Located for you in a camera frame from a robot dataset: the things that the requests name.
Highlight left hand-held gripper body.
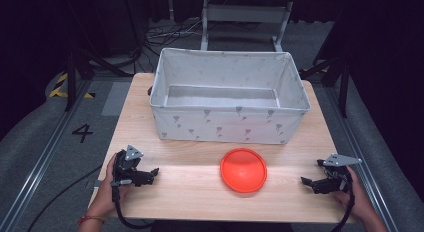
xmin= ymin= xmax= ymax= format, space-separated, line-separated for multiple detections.
xmin=110 ymin=144 xmax=155 ymax=189

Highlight black tripod stand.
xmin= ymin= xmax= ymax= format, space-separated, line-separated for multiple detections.
xmin=63 ymin=46 xmax=135 ymax=112
xmin=299 ymin=53 xmax=352 ymax=119

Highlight grey metal frame stand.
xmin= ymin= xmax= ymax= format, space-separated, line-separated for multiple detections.
xmin=199 ymin=0 xmax=295 ymax=54

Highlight red string bracelet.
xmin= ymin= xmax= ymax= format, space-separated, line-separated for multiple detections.
xmin=77 ymin=214 xmax=106 ymax=226

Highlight red round plate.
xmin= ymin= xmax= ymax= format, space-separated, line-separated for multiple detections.
xmin=219 ymin=147 xmax=268 ymax=194

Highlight thick black gripper cable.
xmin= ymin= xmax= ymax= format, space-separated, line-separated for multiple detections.
xmin=111 ymin=182 xmax=158 ymax=231
xmin=329 ymin=173 xmax=356 ymax=232

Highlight grey patterned fabric storage box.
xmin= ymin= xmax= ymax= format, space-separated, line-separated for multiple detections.
xmin=147 ymin=47 xmax=312 ymax=146

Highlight metal floor rail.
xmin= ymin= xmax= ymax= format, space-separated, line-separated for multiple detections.
xmin=323 ymin=85 xmax=399 ymax=232
xmin=0 ymin=79 xmax=95 ymax=232

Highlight person's left hand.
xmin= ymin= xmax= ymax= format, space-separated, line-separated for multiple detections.
xmin=87 ymin=153 xmax=134 ymax=218

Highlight thin black floor cable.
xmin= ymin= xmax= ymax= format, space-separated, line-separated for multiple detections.
xmin=25 ymin=163 xmax=104 ymax=232

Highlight yellow and black floor tape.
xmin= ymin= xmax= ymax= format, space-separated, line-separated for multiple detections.
xmin=48 ymin=72 xmax=97 ymax=100

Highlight tangle of floor cables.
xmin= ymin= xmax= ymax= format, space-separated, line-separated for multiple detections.
xmin=142 ymin=17 xmax=205 ymax=61

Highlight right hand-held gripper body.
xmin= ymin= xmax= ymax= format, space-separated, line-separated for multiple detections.
xmin=315 ymin=153 xmax=363 ymax=195

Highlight person's right hand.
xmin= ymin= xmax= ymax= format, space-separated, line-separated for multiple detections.
xmin=332 ymin=165 xmax=372 ymax=223

